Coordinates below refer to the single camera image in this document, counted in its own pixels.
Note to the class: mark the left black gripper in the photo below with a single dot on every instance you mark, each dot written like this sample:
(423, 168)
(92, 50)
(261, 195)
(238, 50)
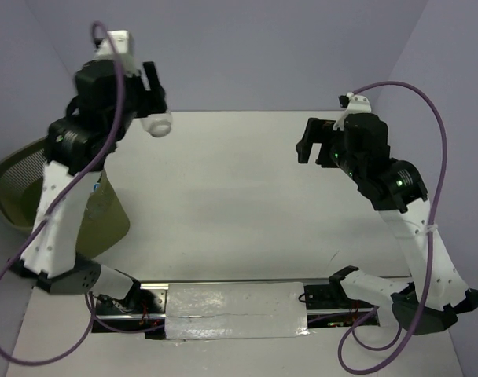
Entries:
(156, 98)

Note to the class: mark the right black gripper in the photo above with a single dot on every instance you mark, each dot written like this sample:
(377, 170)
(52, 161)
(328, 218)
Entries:
(317, 130)

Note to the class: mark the clear bottle without cap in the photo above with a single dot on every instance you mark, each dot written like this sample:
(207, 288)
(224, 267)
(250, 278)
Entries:
(157, 125)

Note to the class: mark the clear bottle white cap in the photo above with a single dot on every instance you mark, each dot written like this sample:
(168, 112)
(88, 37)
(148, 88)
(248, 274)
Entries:
(98, 203)

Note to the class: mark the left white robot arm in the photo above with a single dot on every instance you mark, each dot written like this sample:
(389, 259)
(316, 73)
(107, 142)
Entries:
(76, 147)

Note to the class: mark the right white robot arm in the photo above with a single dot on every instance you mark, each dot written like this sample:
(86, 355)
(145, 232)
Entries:
(397, 192)

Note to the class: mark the olive green mesh bin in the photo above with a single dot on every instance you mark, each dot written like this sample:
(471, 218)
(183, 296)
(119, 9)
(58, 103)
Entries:
(20, 190)

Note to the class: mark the silver taped panel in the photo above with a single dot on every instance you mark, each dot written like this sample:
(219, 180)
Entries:
(235, 311)

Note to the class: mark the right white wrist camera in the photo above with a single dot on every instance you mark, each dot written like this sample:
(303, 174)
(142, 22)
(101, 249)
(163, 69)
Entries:
(351, 103)

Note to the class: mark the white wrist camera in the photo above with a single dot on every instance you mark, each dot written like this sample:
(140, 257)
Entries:
(119, 44)
(351, 103)

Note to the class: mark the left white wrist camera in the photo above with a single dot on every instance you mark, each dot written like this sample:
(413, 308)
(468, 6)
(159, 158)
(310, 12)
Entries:
(119, 44)

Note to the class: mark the black mounting rail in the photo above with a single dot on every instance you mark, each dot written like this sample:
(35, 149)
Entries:
(324, 310)

